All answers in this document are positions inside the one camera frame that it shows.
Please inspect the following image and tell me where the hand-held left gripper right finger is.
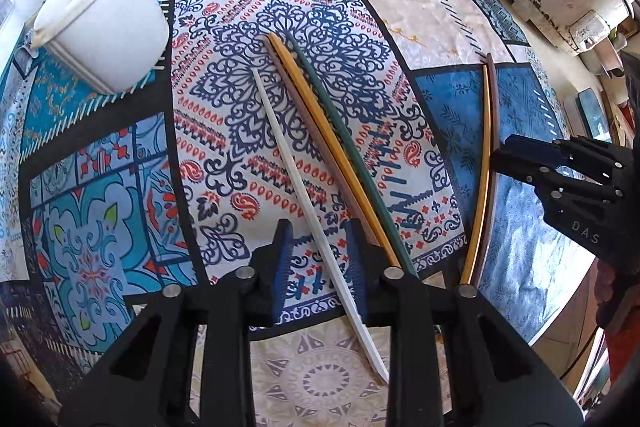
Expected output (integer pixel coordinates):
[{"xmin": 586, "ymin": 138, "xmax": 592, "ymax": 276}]
[{"xmin": 344, "ymin": 218, "xmax": 587, "ymax": 427}]

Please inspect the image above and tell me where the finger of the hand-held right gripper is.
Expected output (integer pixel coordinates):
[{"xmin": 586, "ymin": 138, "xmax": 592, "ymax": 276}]
[
  {"xmin": 491, "ymin": 133, "xmax": 627, "ymax": 188},
  {"xmin": 534, "ymin": 178, "xmax": 632, "ymax": 259}
]

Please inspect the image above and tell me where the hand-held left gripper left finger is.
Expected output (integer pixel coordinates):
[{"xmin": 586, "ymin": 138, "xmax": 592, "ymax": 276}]
[{"xmin": 57, "ymin": 218, "xmax": 294, "ymax": 427}]

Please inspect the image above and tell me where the yellow chopstick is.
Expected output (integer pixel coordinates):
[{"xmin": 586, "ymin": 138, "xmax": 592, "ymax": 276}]
[
  {"xmin": 459, "ymin": 64, "xmax": 493, "ymax": 287},
  {"xmin": 267, "ymin": 33, "xmax": 402, "ymax": 270}
]

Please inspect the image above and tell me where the brown chopstick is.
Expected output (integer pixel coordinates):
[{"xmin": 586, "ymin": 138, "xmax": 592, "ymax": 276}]
[{"xmin": 470, "ymin": 53, "xmax": 501, "ymax": 290}]

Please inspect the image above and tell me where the white chopstick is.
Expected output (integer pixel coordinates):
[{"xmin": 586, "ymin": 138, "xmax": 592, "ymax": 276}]
[{"xmin": 250, "ymin": 67, "xmax": 391, "ymax": 384}]

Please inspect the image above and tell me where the green chopstick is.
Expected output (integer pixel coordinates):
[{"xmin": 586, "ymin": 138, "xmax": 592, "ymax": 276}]
[{"xmin": 285, "ymin": 30, "xmax": 420, "ymax": 279}]

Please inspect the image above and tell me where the mauve chopstick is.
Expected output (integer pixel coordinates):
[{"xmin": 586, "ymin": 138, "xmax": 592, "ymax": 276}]
[{"xmin": 261, "ymin": 37, "xmax": 373, "ymax": 242}]

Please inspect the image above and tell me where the white plastic cup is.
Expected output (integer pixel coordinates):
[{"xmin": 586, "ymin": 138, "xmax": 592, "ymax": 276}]
[{"xmin": 31, "ymin": 0, "xmax": 172, "ymax": 95}]

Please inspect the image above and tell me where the patterned blue table mat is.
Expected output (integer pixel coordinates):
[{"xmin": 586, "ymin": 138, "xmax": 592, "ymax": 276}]
[{"xmin": 0, "ymin": 0, "xmax": 597, "ymax": 427}]

